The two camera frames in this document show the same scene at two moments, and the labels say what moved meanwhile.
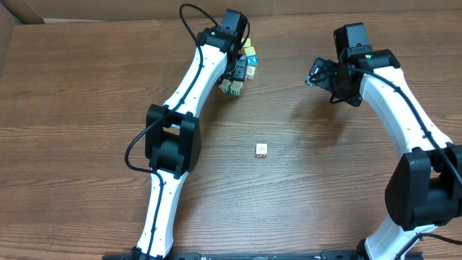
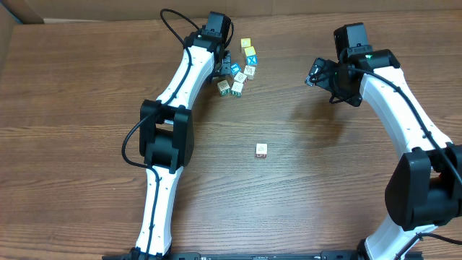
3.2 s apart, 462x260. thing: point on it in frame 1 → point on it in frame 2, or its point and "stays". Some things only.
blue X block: (252, 60) stays
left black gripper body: (234, 69) → (224, 66)
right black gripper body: (330, 75) stays
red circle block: (260, 150) stays
